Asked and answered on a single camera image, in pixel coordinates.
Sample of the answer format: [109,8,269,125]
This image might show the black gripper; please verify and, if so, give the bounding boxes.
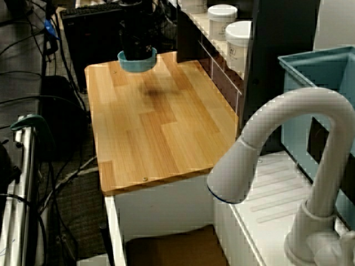
[119,4,155,60]

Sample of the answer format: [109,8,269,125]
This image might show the light blue bowl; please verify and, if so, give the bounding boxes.
[117,46,158,73]

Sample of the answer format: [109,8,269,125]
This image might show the black computer case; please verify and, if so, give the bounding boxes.
[60,4,125,94]

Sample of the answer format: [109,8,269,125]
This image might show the black upright panel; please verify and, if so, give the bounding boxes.
[176,7,213,64]

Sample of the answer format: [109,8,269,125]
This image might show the white lidded jar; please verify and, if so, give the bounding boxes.
[207,4,239,41]
[225,21,253,73]

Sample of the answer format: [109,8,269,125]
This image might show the black floor box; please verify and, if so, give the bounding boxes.
[40,74,91,163]

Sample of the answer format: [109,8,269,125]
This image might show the dark tall pillar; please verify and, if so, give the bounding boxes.
[240,0,321,156]

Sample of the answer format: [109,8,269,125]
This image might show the white toy kitchen sink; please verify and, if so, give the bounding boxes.
[104,151,355,266]

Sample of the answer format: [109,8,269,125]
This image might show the teal plastic bin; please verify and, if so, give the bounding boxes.
[278,45,355,232]

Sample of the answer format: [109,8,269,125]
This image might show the pale grey toy faucet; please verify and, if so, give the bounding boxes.
[206,87,355,266]

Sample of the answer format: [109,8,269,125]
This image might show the brown sink bottom board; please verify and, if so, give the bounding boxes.
[125,223,230,266]

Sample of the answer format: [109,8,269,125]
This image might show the blue cable tag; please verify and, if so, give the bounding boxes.
[43,18,61,40]

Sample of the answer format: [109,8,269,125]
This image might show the black cable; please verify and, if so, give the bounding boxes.
[0,95,87,111]

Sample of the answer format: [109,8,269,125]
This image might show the green clamp handle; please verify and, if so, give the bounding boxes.
[9,114,58,156]

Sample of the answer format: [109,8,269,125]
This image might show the white floor cable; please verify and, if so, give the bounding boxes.
[37,156,98,213]

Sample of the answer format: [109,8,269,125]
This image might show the aluminium frame rail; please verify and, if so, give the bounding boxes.
[0,115,39,266]

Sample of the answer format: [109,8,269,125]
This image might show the black door handle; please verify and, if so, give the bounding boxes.
[99,223,115,266]

